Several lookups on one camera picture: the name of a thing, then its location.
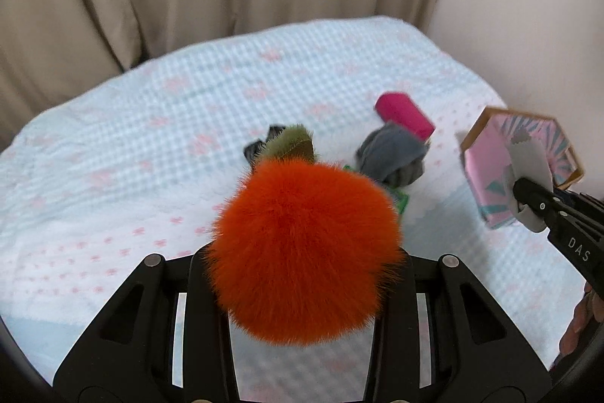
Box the dark grey sock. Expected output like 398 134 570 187
243 125 287 163

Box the grey sock bundle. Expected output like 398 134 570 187
355 122 428 189

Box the orange fluffy carrot toy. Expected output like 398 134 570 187
205 124 409 347

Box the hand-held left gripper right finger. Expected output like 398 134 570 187
364 249 554 403

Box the pink hexagonal box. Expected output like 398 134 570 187
460 105 586 227

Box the light blue flowered blanket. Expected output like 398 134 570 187
0 15 593 403

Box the green cloth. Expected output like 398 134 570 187
342 164 411 216

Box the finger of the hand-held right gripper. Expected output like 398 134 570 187
553 188 604 238
501 134 604 277

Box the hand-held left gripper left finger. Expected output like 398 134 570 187
53 248 242 403

